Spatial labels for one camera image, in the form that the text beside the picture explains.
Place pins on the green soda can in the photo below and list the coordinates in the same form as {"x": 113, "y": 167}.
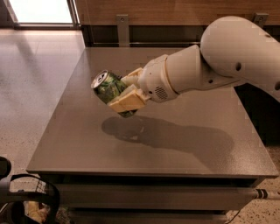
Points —
{"x": 108, "y": 87}

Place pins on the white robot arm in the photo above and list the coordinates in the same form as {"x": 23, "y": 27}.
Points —
{"x": 232, "y": 50}

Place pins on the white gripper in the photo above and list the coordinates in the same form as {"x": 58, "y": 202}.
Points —
{"x": 154, "y": 79}

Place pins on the right metal wall bracket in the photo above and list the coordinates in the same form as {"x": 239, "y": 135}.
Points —
{"x": 260, "y": 19}

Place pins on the left metal wall bracket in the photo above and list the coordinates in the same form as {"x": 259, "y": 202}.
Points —
{"x": 123, "y": 30}

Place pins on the metal rod with black band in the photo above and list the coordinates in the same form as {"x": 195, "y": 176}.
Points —
{"x": 264, "y": 194}

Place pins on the grey counter drawer front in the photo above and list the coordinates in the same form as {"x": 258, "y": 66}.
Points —
{"x": 155, "y": 197}

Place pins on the metal wall bracket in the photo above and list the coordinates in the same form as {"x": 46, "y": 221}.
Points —
{"x": 123, "y": 30}
{"x": 260, "y": 19}

